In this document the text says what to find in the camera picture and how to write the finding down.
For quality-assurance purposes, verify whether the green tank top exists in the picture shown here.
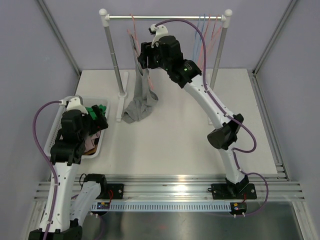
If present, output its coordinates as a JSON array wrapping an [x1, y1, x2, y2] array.
[[85, 104, 107, 120]]

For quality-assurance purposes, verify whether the mauve pink tank top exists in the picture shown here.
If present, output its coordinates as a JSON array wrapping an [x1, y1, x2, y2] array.
[[84, 132, 101, 152]]

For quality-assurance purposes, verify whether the brown tank top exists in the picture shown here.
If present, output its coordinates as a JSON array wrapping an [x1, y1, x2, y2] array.
[[83, 148, 97, 156]]

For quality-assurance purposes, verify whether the blue hanger of mauve top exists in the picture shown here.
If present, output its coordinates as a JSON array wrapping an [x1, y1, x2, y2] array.
[[196, 14, 206, 62]]

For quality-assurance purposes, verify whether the blue hanger of green top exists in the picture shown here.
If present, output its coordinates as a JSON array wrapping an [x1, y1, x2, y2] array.
[[192, 17, 202, 62]]

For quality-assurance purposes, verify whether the pink hanger of black top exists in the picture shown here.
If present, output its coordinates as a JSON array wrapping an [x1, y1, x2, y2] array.
[[198, 19, 222, 69]]

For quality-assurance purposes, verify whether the pink hanger of brown top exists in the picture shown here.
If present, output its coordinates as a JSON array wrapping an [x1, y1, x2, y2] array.
[[197, 14, 211, 68]]

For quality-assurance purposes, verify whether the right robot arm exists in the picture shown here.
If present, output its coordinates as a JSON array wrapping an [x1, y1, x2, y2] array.
[[138, 35, 257, 200]]

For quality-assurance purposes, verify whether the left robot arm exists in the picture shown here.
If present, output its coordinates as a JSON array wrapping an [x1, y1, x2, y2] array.
[[28, 101, 108, 240]]

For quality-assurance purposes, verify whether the pink hanger of grey top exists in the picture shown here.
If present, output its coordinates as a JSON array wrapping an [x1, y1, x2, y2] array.
[[129, 13, 154, 90]]

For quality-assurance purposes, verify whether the grey tank top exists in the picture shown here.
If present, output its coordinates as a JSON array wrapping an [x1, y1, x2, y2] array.
[[122, 33, 159, 124]]

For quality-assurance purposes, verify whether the white plastic basket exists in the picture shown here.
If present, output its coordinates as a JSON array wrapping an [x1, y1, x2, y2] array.
[[44, 95, 110, 160]]

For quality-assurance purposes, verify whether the silver clothes rack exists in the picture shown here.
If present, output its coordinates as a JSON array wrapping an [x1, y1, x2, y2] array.
[[98, 8, 234, 125]]

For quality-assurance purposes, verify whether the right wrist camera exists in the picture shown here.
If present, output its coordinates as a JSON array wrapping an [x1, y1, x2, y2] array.
[[149, 24, 169, 48]]

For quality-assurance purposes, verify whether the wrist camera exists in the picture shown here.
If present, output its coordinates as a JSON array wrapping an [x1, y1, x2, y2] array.
[[59, 95, 85, 112], [149, 24, 169, 48]]

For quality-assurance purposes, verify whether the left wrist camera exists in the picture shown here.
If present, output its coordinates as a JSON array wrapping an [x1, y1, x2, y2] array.
[[59, 95, 85, 112]]

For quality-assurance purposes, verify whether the left aluminium frame post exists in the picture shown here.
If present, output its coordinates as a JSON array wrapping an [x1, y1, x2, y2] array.
[[35, 0, 82, 78]]

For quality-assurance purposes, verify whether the aluminium frame post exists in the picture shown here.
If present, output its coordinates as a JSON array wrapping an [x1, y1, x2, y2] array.
[[252, 0, 300, 77], [35, 0, 82, 78]]

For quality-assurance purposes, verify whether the white slotted cable duct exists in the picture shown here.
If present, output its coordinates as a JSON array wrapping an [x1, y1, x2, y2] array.
[[90, 201, 246, 212]]

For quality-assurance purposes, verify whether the right aluminium frame post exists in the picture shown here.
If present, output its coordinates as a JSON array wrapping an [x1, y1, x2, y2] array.
[[252, 0, 300, 77]]

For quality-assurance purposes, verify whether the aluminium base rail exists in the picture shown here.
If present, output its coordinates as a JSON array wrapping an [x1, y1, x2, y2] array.
[[33, 162, 306, 203]]

